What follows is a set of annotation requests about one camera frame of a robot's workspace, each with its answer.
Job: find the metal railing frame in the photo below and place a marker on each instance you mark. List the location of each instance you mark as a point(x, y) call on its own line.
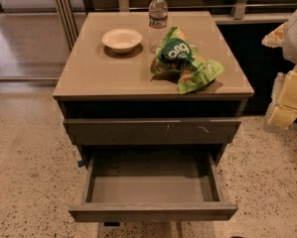
point(236, 18)

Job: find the open middle drawer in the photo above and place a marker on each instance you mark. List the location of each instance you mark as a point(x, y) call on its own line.
point(152, 186)

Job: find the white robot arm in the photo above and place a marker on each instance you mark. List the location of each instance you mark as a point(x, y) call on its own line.
point(289, 50)

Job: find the clear plastic water bottle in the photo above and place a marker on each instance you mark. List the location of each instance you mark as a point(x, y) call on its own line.
point(158, 19)

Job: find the closed top drawer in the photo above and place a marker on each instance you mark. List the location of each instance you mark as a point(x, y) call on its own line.
point(176, 131)

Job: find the grey drawer cabinet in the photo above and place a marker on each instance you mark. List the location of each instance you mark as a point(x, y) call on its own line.
point(96, 83)

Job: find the green rice chip bag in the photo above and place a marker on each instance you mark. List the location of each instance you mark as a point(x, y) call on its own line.
point(178, 59)

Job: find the white bowl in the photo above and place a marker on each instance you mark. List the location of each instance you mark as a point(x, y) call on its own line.
point(122, 41)

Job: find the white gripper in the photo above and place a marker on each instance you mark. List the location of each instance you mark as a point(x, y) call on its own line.
point(296, 39)

